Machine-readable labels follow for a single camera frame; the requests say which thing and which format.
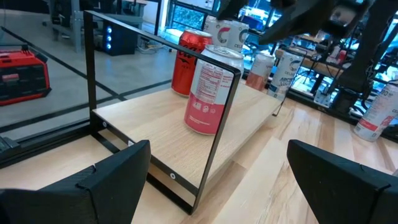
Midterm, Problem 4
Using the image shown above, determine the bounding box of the black aluminium rig frame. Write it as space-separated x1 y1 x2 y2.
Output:
0 88 398 170

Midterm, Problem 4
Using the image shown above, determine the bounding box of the black metal shelf frame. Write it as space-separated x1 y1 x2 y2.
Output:
82 10 243 215
272 46 308 118

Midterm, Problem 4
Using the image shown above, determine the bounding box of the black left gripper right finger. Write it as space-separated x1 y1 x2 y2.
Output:
286 139 398 224

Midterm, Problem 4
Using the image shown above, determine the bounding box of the red Coca-Cola can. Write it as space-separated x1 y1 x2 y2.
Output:
170 29 214 98

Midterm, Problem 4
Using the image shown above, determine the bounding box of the pink silver Spindrift can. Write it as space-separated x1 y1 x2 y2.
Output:
183 44 245 136
245 51 276 92

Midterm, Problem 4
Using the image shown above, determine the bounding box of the wooden shelf board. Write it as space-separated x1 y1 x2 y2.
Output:
92 82 282 200

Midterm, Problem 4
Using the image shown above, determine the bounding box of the grey metal base plate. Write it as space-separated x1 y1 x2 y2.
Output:
313 90 332 108

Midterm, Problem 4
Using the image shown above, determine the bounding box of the white Celsius Peach Vibe can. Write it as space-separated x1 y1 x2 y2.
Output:
203 17 233 52
353 81 398 142

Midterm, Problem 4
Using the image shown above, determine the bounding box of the red and black toolbox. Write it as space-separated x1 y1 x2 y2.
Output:
0 45 52 107

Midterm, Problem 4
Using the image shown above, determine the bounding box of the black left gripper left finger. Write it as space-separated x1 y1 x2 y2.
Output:
0 139 152 224

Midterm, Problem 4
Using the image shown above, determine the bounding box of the grey frame desk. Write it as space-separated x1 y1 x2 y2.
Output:
49 0 147 54

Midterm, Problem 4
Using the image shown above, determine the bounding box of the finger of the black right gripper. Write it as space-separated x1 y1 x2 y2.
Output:
216 0 249 21
259 1 324 45

